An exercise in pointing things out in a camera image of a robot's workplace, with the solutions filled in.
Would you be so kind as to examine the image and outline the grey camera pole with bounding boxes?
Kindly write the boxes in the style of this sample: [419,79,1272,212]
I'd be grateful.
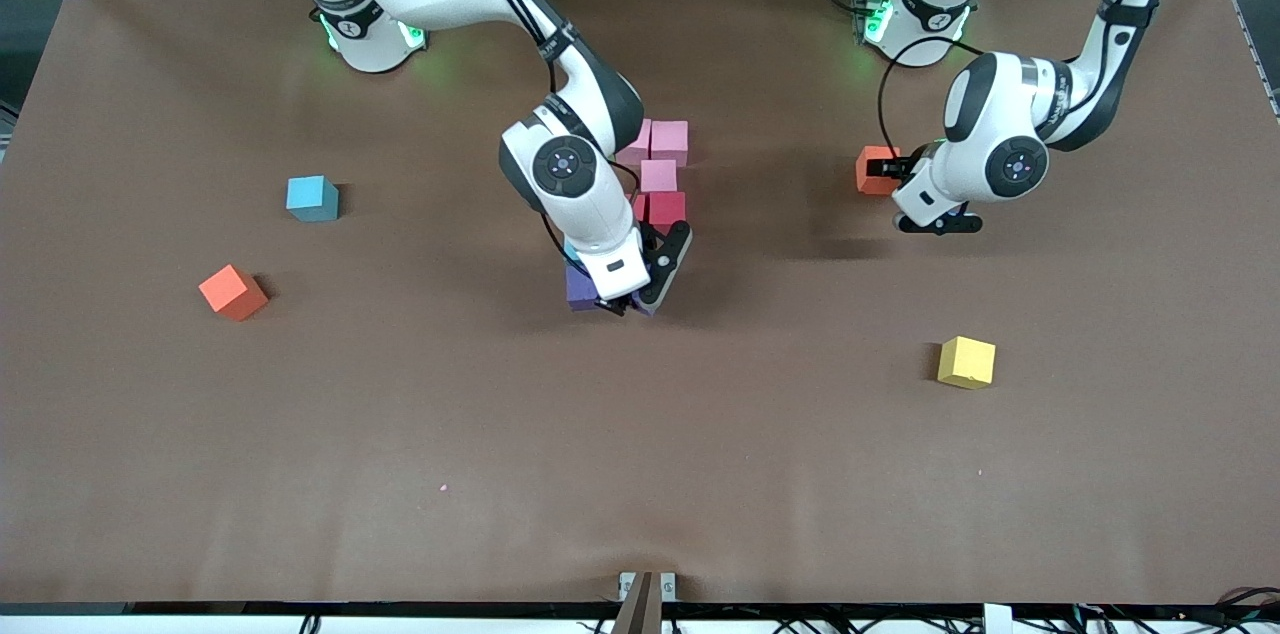
[610,571,666,634]

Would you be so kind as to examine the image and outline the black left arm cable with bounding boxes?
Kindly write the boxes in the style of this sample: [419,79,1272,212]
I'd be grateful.
[866,36,988,180]

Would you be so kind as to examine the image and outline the metal bracket plate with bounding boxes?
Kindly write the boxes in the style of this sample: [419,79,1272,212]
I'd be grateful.
[618,571,677,603]

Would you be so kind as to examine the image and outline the white table frame rail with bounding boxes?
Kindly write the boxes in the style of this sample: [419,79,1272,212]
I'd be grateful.
[0,602,1280,634]

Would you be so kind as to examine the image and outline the yellow foam cube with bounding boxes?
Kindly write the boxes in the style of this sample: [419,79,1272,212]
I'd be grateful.
[937,335,997,390]

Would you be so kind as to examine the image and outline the orange foam cube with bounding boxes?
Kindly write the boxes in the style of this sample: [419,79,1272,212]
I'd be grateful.
[198,263,269,323]
[855,145,904,196]

